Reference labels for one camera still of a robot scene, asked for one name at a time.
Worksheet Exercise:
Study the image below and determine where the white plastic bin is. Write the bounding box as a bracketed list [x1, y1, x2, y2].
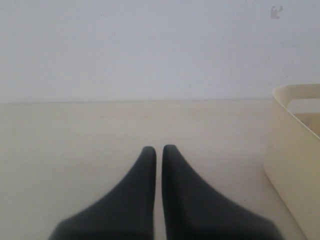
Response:
[263, 84, 320, 240]

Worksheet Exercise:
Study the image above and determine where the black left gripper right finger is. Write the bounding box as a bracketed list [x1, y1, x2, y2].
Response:
[161, 145, 282, 240]

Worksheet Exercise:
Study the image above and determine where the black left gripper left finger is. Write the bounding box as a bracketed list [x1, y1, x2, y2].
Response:
[49, 146, 157, 240]

